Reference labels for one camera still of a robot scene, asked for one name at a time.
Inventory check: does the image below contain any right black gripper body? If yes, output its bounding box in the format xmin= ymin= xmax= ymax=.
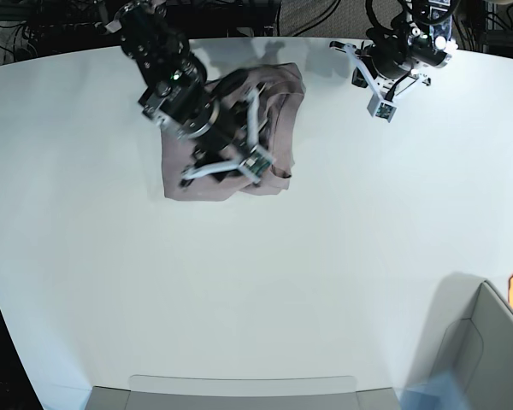
xmin=170 ymin=67 xmax=265 ymax=171

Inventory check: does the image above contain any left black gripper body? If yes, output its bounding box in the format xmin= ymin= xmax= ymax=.
xmin=355 ymin=36 xmax=453 ymax=81

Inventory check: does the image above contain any mauve pink T-shirt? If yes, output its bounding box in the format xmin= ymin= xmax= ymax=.
xmin=162 ymin=63 xmax=305 ymax=202

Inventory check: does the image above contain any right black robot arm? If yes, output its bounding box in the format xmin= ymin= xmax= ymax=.
xmin=108 ymin=1 xmax=272 ymax=179

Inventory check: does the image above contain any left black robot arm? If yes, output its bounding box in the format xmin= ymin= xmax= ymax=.
xmin=356 ymin=1 xmax=460 ymax=80

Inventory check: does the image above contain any grey tray bottom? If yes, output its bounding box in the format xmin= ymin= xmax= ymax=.
xmin=85 ymin=375 xmax=400 ymax=409

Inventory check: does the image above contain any grey bin right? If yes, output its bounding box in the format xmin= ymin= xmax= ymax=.
xmin=430 ymin=281 xmax=513 ymax=409

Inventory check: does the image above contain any blue translucent object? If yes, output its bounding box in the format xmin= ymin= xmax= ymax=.
xmin=399 ymin=372 xmax=468 ymax=410

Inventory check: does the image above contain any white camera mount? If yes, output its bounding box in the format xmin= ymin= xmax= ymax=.
xmin=329 ymin=41 xmax=431 ymax=122
xmin=180 ymin=87 xmax=274 ymax=187

